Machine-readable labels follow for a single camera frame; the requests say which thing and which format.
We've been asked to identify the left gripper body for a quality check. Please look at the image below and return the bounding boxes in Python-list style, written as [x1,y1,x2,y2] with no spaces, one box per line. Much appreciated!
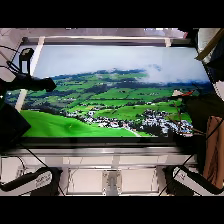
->
[30,76,58,93]

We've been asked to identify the brown garment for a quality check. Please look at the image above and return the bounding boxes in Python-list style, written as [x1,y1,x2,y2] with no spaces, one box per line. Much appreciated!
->
[203,114,224,190]

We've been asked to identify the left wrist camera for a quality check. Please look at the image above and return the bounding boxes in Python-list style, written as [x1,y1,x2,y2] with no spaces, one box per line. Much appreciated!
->
[19,47,35,74]

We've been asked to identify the silver frame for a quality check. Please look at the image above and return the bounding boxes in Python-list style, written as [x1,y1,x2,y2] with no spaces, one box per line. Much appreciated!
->
[0,33,224,196]

